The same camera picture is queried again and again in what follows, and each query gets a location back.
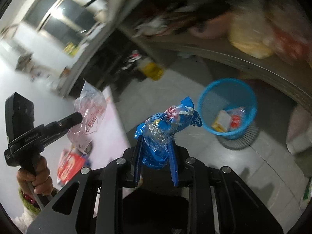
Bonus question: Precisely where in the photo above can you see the red snack bag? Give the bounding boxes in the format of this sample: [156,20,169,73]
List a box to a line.
[57,149,86,186]

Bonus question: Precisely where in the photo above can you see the clear red printed bag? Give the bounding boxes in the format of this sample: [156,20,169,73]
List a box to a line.
[67,81,107,155]

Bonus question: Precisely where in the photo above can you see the yellow white medicine box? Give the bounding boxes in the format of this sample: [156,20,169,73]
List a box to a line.
[212,110,232,133]

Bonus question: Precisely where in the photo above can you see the blue wrapper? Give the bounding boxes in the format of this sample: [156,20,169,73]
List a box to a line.
[134,97,203,170]

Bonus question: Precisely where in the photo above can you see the blue mesh trash basket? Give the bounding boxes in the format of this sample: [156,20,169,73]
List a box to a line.
[197,78,258,140]

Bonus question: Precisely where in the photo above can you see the grey concrete kitchen counter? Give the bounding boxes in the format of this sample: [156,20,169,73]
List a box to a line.
[59,0,311,111]

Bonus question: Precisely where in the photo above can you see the person's left hand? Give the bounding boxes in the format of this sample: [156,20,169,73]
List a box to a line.
[16,156,54,199]

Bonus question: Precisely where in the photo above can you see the green white fluffy sleeve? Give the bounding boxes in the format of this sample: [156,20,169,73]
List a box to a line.
[11,181,41,233]

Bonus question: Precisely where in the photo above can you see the yellow cooking oil jug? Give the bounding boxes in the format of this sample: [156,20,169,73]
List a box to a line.
[138,58,164,81]

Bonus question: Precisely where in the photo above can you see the yellow bag on shelf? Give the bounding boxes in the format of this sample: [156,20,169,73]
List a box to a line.
[228,10,273,59]

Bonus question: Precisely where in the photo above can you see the pink plastic basin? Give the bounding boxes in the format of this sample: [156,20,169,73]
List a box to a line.
[188,12,233,39]

